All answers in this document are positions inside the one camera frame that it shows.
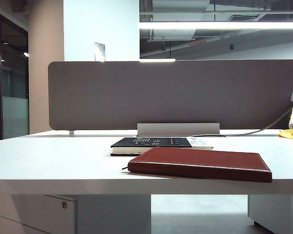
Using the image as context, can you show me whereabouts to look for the red leather-bound book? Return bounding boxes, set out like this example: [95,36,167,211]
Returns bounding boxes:
[122,146,272,183]

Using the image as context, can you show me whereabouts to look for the black hardcover book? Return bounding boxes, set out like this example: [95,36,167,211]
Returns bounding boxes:
[110,136,214,156]

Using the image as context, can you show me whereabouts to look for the grey fabric desk divider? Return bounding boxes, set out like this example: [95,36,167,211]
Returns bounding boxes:
[47,59,293,131]

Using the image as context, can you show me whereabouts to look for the short ceiling light strip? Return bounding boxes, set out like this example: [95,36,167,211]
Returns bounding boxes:
[139,58,176,62]

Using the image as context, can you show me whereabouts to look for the long ceiling light strip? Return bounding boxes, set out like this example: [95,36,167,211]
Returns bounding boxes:
[139,21,293,30]

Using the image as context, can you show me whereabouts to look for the glass office partition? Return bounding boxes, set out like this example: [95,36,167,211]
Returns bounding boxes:
[0,7,30,142]

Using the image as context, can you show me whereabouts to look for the ceiling air vent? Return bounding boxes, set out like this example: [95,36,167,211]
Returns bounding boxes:
[230,14,261,21]

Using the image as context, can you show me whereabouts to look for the yellow cloth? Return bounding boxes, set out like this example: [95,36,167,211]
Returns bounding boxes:
[277,128,293,140]

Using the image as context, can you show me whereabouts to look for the white drawer cabinet with lock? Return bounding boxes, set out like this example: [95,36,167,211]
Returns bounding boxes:
[0,194,151,234]

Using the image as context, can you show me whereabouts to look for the white cabinet on casters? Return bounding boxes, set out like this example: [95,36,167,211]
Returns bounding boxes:
[248,194,293,234]

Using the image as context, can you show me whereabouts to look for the silver wall plate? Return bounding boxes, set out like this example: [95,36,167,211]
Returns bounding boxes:
[94,42,106,62]

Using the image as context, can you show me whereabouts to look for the grey power cable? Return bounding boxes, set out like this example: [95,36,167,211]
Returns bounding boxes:
[190,107,293,137]

